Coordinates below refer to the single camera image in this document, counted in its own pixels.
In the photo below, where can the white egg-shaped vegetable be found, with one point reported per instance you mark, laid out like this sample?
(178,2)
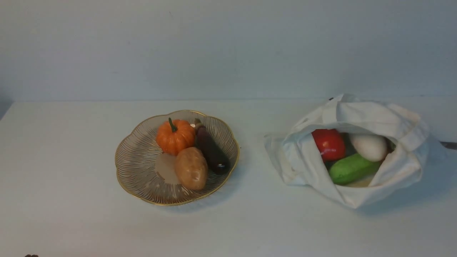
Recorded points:
(369,146)

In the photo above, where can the white cloth bag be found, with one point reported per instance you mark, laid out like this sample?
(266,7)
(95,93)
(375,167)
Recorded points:
(297,160)

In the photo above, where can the gold-rimmed glass bowl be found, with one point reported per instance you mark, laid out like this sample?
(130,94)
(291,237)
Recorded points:
(145,172)

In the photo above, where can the red tomato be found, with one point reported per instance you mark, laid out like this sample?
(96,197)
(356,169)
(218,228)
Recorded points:
(330,144)

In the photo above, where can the dark purple eggplant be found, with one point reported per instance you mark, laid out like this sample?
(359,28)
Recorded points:
(216,159)

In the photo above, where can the small orange pumpkin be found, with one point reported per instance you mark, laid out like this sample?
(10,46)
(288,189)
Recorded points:
(174,135)

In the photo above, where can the brown potato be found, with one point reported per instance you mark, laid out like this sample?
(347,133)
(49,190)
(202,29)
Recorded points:
(191,168)

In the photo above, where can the green cucumber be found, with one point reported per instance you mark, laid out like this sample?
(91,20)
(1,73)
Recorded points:
(351,169)

